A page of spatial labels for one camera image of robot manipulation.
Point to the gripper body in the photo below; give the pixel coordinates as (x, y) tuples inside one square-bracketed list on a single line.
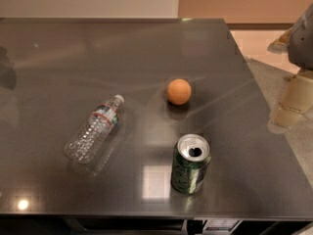
[(302, 46)]

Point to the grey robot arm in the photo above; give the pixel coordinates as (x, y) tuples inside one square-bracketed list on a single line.
[(300, 45)]

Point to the clear plastic water bottle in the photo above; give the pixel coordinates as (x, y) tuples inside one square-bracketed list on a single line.
[(87, 141)]

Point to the green soda can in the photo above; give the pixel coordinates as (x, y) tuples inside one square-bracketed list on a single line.
[(191, 157)]

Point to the orange fruit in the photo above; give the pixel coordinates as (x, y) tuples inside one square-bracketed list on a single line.
[(178, 92)]

